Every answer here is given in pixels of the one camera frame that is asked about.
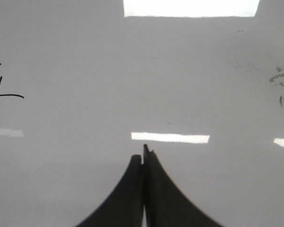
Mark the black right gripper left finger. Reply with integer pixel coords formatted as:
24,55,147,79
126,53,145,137
77,155,143,227

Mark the white whiteboard with aluminium frame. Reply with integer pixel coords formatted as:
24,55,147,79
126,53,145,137
0,0,284,227

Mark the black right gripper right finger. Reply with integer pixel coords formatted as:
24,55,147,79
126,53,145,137
143,144,221,227

